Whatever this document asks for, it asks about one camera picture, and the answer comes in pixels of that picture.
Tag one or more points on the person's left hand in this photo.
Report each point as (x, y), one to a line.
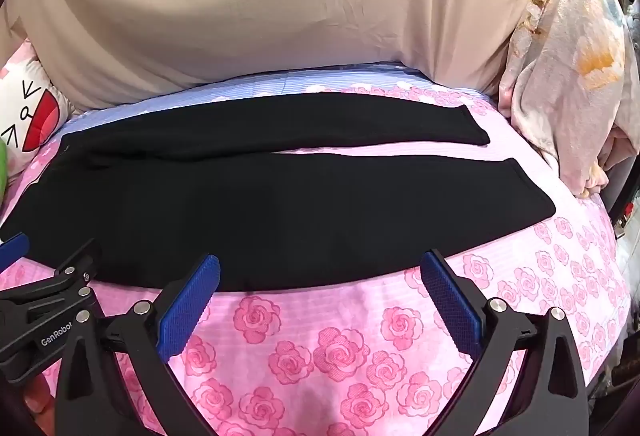
(40, 398)

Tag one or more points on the pale floral blanket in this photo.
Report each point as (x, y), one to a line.
(565, 81)

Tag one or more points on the pink rose bed sheet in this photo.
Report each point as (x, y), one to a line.
(330, 356)

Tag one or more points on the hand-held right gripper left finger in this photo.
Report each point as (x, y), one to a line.
(189, 311)

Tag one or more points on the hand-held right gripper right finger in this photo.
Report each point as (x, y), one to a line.
(450, 308)

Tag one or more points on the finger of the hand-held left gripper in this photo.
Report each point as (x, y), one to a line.
(80, 266)
(12, 248)

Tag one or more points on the white cartoon face pillow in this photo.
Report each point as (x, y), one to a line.
(27, 114)

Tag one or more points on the black pants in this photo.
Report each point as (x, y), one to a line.
(280, 216)

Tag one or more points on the green plush toy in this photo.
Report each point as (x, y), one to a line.
(2, 166)

